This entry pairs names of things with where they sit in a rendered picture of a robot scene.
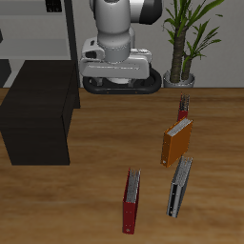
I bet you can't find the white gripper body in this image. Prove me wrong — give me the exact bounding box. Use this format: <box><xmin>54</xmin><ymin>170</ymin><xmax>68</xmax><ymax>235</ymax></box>
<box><xmin>78</xmin><ymin>48</ymin><xmax>153</xmax><ymax>80</ymax></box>

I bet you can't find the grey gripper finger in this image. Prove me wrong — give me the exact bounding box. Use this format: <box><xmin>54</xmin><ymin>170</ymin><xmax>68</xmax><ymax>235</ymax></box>
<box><xmin>93</xmin><ymin>76</ymin><xmax>104</xmax><ymax>88</ymax></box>
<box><xmin>128</xmin><ymin>77</ymin><xmax>141</xmax><ymax>88</ymax></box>

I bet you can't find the small red book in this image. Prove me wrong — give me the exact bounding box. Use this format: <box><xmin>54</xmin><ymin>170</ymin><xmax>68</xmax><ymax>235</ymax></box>
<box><xmin>176</xmin><ymin>92</ymin><xmax>192</xmax><ymax>122</ymax></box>

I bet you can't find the orange book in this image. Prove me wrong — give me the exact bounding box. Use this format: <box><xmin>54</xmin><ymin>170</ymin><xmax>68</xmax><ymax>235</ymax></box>
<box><xmin>159</xmin><ymin>117</ymin><xmax>194</xmax><ymax>169</ymax></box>

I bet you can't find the black and grey book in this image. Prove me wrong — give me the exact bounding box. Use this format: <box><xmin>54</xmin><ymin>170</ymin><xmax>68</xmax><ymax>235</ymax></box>
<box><xmin>165</xmin><ymin>154</ymin><xmax>194</xmax><ymax>219</ymax></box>

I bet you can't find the large red book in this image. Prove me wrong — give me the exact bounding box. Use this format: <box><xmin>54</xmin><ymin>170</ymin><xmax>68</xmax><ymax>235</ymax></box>
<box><xmin>122</xmin><ymin>167</ymin><xmax>142</xmax><ymax>235</ymax></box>

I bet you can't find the green pot plant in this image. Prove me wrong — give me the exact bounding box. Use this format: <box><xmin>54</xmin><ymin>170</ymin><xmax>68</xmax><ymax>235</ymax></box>
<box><xmin>161</xmin><ymin>0</ymin><xmax>226</xmax><ymax>90</ymax></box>

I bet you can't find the dark wooden cabinet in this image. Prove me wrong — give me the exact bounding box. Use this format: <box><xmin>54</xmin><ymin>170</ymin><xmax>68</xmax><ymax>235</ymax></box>
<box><xmin>0</xmin><ymin>59</ymin><xmax>81</xmax><ymax>167</ymax></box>

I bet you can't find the small black box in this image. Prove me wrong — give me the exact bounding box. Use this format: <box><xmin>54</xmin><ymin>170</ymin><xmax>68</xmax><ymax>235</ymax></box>
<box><xmin>45</xmin><ymin>0</ymin><xmax>63</xmax><ymax>13</ymax></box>

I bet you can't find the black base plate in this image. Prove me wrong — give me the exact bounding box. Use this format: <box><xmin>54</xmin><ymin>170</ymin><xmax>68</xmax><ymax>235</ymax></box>
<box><xmin>82</xmin><ymin>67</ymin><xmax>163</xmax><ymax>95</ymax></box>

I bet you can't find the black shelf post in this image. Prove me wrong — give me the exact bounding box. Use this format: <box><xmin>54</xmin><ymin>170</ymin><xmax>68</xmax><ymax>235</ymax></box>
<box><xmin>63</xmin><ymin>0</ymin><xmax>81</xmax><ymax>110</ymax></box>

